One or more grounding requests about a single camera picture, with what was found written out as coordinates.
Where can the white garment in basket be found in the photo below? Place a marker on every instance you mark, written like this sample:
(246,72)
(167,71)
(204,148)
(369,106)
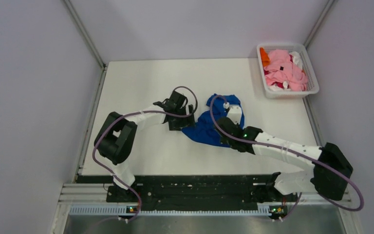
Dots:
(296,59)

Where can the white plastic laundry basket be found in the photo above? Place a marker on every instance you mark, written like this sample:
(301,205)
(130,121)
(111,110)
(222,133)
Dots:
(312,86)

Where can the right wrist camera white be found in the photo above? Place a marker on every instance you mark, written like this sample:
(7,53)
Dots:
(233,112)

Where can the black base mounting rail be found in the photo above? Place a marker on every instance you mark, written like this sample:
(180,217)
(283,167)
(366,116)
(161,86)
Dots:
(199,193)

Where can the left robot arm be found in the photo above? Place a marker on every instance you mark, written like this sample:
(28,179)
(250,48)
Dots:
(113,144)

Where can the red garment in basket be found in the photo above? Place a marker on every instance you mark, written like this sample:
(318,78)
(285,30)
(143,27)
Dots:
(284,85)

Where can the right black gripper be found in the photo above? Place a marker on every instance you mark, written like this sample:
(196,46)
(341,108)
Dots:
(223,140)

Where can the white slotted cable duct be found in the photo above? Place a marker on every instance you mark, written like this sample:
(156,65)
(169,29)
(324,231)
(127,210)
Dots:
(174,211)

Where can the orange garment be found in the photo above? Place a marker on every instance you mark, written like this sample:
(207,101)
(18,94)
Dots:
(264,57)

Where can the pink t shirt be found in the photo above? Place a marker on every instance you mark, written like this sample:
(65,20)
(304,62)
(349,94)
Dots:
(281,68)

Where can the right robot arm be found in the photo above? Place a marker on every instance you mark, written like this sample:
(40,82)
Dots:
(313,175)

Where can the blue panda t shirt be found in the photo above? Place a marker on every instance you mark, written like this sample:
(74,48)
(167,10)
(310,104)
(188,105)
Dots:
(204,131)

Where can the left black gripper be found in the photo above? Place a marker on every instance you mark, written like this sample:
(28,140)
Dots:
(187,122)

